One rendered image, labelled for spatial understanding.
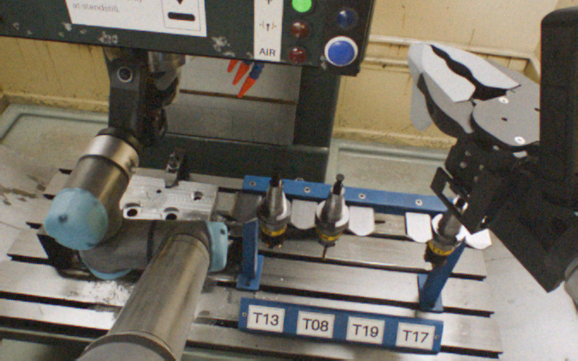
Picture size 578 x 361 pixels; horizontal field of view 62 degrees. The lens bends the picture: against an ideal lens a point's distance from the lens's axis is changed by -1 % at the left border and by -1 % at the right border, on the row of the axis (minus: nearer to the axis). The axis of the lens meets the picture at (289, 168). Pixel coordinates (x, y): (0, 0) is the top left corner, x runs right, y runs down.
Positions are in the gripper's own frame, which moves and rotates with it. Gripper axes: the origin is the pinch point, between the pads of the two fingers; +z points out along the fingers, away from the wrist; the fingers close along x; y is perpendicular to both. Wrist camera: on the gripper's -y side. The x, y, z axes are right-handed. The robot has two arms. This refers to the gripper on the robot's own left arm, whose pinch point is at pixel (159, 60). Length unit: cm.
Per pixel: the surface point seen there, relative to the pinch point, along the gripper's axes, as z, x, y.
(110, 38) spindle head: -20.4, 4.0, -18.1
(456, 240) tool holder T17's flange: -11, 57, 23
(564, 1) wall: 82, 96, 19
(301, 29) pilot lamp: -19.7, 26.0, -22.1
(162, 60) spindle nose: -7.7, 4.0, -6.1
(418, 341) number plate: -19, 57, 51
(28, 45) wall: 74, -86, 59
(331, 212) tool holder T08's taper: -11.4, 33.5, 19.8
